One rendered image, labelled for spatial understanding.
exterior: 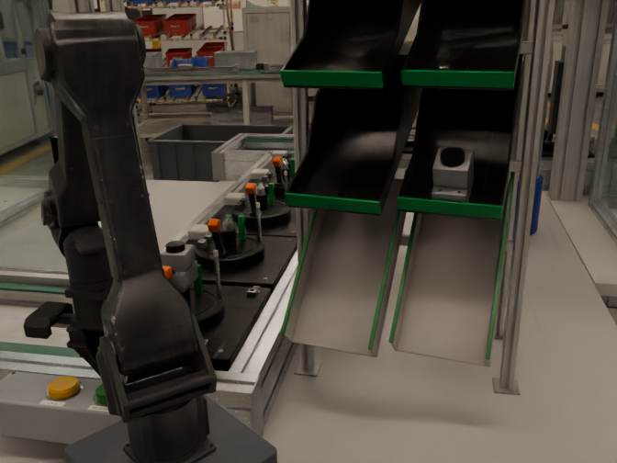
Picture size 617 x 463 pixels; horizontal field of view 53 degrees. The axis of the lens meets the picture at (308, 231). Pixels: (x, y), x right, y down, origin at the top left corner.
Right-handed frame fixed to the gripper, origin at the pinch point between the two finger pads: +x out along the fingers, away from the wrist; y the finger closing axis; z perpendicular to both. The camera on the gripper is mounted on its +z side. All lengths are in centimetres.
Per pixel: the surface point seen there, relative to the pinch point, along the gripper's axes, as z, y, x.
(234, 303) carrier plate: 26.1, -9.2, 4.7
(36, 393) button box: -1.6, 10.3, 5.6
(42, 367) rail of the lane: 4.3, 13.1, 5.6
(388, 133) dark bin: 28, -34, -25
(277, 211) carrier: 69, -6, 3
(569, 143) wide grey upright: 128, -81, -1
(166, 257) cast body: 19.3, -0.9, -6.2
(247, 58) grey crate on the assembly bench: 541, 137, 14
